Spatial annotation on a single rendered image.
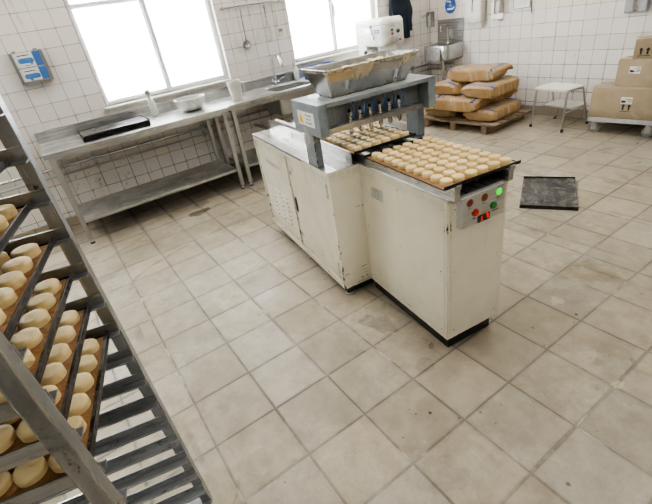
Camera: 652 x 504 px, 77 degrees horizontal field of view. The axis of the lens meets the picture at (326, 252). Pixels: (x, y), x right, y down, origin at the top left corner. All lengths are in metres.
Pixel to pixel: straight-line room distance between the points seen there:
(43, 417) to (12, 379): 0.08
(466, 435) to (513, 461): 0.19
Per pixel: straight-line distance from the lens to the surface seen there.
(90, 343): 1.15
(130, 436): 1.43
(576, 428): 2.03
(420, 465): 1.83
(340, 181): 2.22
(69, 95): 4.94
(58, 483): 0.89
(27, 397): 0.72
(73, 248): 1.08
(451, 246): 1.84
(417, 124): 2.58
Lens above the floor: 1.56
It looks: 30 degrees down
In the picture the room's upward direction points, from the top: 10 degrees counter-clockwise
